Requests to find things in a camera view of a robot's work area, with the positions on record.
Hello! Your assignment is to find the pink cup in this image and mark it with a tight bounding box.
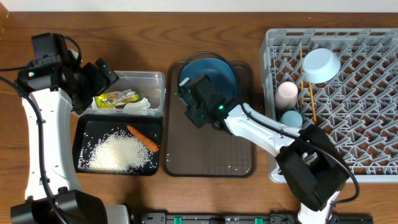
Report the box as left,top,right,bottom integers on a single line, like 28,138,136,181
274,82,298,110

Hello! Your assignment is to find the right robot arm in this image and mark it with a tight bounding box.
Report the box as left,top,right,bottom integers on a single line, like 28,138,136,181
178,75,350,223

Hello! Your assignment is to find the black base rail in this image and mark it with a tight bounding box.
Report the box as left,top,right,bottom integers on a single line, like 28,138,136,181
133,212,374,224

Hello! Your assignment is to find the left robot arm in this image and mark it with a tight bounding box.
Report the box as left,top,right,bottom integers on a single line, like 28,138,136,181
11,33,130,223

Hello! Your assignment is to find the clear plastic bin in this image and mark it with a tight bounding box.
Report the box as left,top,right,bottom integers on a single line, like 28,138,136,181
83,71,166,118

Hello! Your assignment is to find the wooden chopstick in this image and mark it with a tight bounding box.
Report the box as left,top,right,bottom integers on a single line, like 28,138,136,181
308,82,317,123
300,41,305,106

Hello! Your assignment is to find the yellow green snack wrapper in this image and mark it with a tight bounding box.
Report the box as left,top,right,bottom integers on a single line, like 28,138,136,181
93,89,139,109

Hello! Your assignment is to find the brown serving tray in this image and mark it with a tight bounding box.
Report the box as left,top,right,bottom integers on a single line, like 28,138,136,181
162,62,256,178

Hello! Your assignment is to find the grey dishwasher rack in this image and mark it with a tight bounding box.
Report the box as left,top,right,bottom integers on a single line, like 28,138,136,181
259,28,397,183

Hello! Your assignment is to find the dark blue plate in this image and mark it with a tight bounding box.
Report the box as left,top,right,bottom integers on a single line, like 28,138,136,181
178,58,238,111

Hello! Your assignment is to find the pile of white rice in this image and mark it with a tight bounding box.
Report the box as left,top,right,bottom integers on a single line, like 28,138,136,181
77,129,157,174

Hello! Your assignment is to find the light blue bowl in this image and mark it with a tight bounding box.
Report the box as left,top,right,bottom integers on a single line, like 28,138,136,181
302,48,341,84

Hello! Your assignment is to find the black plastic tray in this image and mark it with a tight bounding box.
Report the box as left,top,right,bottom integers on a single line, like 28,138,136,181
72,114,162,176

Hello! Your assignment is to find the light blue cup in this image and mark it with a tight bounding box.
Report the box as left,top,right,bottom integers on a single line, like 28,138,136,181
279,111,303,128

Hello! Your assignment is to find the orange carrot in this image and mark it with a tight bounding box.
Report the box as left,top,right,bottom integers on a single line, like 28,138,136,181
126,124,159,152

